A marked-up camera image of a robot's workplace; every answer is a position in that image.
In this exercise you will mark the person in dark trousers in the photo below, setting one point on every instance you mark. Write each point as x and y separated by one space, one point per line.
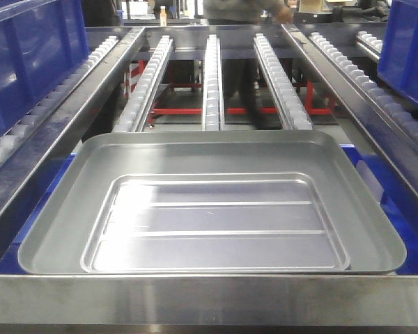
238 76

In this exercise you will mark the right steel divider rail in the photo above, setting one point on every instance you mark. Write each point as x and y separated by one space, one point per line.
386 137

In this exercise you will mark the blue bin under trays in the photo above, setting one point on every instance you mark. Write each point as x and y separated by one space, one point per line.
372 170

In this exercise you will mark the large grey metal tray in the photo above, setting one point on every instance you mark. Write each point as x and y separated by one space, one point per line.
55 243

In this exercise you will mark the small silver ribbed tray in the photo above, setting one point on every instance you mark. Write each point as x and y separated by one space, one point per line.
213 223

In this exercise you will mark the orange capped bottle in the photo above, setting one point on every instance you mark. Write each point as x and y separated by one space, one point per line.
163 16

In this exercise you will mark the centre white roller track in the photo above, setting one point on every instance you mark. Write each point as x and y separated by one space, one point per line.
212 114

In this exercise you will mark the blue bin upper left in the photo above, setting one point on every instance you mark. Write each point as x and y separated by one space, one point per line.
41 43

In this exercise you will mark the centre-right white roller track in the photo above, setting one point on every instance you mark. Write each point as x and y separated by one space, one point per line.
289 107

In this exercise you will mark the blue bin upper right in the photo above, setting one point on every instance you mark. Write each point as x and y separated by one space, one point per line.
398 64

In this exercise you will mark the far right white roller track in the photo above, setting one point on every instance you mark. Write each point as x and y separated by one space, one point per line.
370 44

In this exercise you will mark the red metal floor frame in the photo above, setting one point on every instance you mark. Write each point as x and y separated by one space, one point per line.
135 70

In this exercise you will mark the front steel rack beam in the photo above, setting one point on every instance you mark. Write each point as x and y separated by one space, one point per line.
239 300

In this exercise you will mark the centre-left white roller track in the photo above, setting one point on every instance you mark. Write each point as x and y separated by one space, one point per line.
135 114

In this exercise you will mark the steel divider rail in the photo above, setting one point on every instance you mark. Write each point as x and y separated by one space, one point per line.
386 137
66 122

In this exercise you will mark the left steel divider rail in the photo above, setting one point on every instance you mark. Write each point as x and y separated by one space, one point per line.
66 122

